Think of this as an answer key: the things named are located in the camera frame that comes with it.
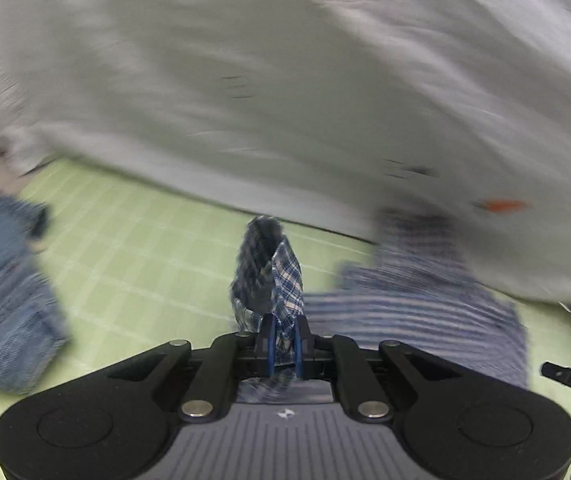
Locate blue denim jeans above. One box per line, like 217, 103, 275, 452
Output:
0, 194, 70, 394

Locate blue white checked shirt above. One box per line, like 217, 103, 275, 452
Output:
230, 212, 528, 404

